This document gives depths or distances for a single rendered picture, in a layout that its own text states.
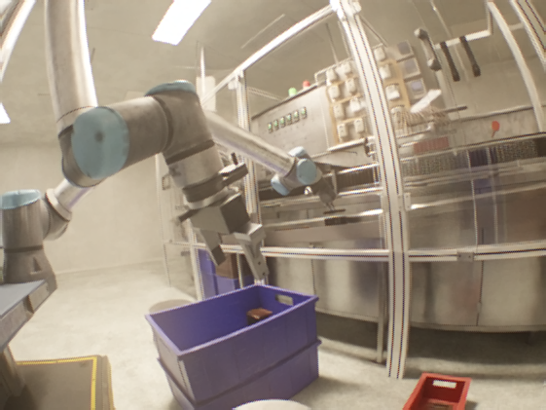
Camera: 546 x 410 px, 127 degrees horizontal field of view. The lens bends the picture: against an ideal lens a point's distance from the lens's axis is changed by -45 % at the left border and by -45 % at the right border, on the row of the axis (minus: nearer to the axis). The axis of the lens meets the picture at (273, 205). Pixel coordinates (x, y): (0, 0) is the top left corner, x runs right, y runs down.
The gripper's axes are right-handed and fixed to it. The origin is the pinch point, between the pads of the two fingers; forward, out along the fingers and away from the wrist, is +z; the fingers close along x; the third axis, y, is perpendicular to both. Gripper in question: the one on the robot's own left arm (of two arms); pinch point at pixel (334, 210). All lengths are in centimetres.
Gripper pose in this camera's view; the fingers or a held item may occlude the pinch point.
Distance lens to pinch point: 124.1
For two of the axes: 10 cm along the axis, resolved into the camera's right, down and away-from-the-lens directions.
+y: 4.2, -7.4, 5.3
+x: -6.7, 1.4, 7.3
